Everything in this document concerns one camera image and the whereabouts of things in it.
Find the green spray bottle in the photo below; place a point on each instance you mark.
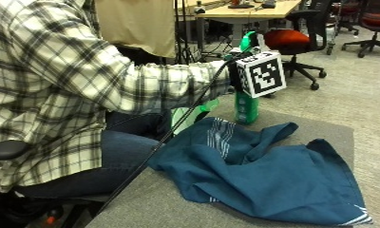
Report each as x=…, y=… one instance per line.
x=246, y=109

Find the white cube with black markers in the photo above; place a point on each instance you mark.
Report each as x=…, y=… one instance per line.
x=264, y=74

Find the black stand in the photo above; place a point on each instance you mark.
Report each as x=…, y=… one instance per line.
x=183, y=38

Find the red and black office chair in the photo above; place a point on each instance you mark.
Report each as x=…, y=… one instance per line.
x=374, y=20
x=286, y=39

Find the wooden desk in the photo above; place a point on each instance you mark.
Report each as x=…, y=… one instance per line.
x=248, y=14

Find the black device on desk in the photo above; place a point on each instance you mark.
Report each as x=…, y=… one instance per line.
x=268, y=4
x=240, y=5

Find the blue cloth with white stripes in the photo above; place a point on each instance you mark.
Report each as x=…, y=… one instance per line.
x=257, y=177

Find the the person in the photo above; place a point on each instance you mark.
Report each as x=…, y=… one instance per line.
x=51, y=79

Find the black office chair armrest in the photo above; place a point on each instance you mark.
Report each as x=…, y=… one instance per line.
x=6, y=149

